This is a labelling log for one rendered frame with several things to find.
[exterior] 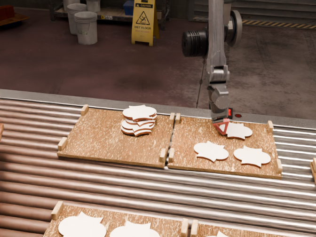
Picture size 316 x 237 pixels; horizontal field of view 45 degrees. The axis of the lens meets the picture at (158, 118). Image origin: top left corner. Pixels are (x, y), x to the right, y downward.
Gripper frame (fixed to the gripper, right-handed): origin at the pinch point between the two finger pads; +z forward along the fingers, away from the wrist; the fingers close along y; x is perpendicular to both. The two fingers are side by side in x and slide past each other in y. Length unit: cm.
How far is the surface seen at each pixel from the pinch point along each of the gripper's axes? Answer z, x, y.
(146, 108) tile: -13.9, -29.8, -3.0
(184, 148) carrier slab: -3.0, -15.0, 14.6
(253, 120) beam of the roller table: 7.8, 12.5, -15.1
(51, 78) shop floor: 43, -192, -222
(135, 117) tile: -15.0, -33.0, 5.0
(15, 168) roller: -19, -73, 33
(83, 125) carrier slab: -16, -56, 5
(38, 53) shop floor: 31, -232, -288
